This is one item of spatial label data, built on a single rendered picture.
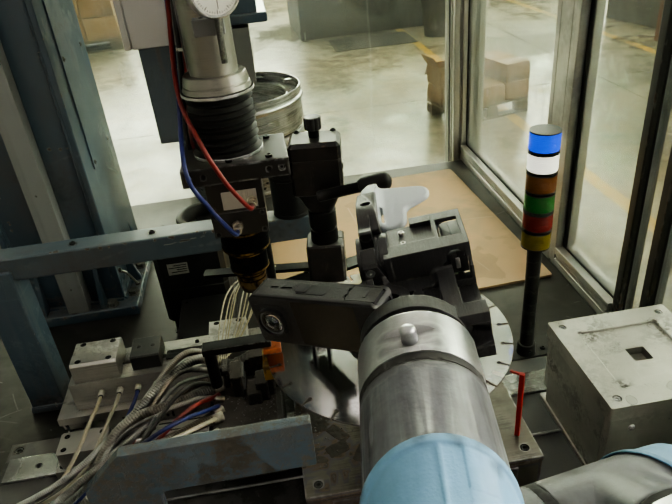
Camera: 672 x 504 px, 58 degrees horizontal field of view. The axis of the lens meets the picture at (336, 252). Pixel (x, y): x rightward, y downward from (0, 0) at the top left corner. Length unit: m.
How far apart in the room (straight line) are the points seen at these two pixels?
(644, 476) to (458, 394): 0.14
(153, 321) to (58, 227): 0.26
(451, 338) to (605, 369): 0.55
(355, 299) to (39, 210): 0.94
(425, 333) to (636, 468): 0.16
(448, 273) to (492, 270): 0.91
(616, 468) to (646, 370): 0.49
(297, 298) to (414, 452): 0.18
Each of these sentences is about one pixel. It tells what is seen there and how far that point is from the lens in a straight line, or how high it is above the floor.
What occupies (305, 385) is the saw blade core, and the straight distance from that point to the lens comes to 0.78.
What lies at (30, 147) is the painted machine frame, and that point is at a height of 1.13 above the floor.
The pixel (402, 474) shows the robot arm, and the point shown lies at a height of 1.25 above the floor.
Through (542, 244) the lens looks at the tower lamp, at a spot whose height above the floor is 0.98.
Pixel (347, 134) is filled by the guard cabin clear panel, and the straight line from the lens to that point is 1.84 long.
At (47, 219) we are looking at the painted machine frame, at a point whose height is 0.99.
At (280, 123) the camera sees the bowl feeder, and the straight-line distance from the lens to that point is 1.37.
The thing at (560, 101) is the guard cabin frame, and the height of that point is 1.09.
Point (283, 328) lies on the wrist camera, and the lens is 0.46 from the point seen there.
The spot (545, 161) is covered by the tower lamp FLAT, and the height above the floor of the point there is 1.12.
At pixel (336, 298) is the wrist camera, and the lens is 0.42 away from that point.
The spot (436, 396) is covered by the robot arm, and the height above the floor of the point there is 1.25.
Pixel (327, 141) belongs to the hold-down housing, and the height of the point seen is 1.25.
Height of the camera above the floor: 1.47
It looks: 30 degrees down
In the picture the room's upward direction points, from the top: 6 degrees counter-clockwise
